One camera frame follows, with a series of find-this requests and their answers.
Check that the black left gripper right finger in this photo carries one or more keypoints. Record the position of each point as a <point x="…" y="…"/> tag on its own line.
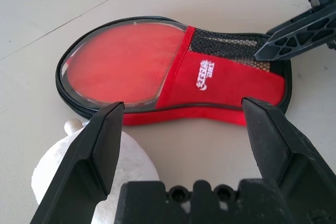
<point x="283" y="142"/>

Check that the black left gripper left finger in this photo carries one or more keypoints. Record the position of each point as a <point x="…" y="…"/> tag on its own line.
<point x="78" y="161"/>

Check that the white grey plush toy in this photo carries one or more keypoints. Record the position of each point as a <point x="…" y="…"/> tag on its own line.
<point x="131" y="161"/>

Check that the red black paddle case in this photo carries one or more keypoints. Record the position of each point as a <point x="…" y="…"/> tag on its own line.
<point x="215" y="93"/>

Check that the red ping-pong paddle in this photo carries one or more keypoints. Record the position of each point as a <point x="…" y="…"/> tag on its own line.
<point x="118" y="64"/>

